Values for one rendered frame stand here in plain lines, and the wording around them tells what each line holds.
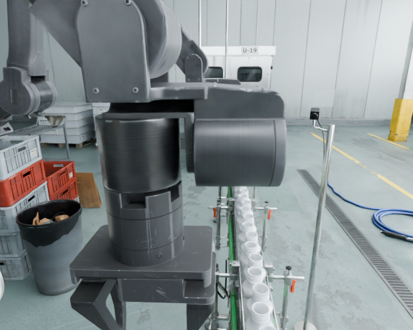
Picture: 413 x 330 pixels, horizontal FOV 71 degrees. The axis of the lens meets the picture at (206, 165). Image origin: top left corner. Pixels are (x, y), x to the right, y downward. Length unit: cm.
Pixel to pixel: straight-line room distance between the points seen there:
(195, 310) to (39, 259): 233
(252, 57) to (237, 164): 480
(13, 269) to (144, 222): 280
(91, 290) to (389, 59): 1168
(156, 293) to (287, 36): 1059
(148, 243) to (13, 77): 58
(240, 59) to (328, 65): 639
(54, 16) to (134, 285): 17
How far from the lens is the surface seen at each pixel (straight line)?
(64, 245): 245
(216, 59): 495
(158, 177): 19
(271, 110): 19
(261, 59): 498
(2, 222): 280
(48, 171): 397
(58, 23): 19
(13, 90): 73
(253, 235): 93
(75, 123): 749
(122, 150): 19
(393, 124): 922
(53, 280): 262
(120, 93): 17
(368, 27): 1152
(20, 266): 293
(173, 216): 21
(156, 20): 17
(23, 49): 74
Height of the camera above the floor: 162
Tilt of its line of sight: 17 degrees down
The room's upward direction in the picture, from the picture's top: straight up
